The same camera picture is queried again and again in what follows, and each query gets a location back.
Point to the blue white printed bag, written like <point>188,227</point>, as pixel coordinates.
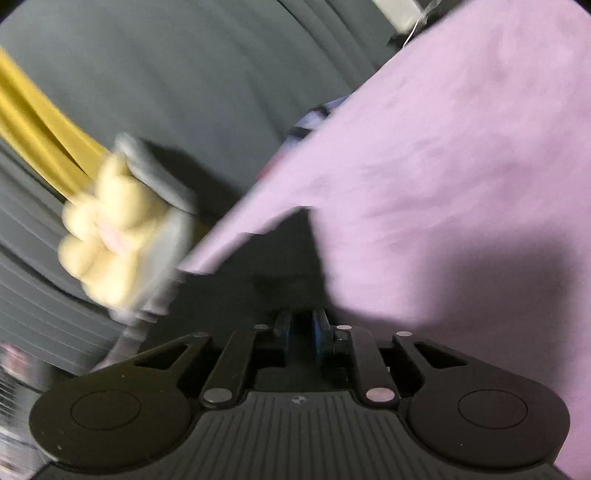
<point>307,124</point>

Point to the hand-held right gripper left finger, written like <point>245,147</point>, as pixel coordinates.
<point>283,339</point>

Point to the dark object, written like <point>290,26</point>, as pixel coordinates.
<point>397,38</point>

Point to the yellow curtain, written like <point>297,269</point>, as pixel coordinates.
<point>41,134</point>

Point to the purple plush blanket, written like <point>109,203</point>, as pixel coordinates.
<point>438,161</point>

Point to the grey curtain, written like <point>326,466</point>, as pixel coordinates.
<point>184,69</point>

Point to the white box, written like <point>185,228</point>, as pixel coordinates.
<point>400,11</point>

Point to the grey cushion with cream paw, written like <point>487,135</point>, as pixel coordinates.
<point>120,217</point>

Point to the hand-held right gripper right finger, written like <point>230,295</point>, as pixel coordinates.
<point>319,339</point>

